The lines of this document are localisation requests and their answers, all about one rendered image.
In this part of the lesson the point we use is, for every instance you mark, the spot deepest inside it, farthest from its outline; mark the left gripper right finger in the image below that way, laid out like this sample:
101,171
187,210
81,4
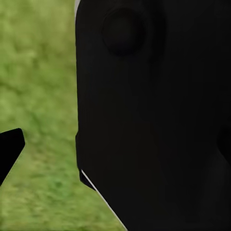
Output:
223,142

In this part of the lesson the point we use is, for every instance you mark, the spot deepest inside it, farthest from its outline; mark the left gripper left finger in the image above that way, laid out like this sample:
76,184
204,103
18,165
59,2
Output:
12,143

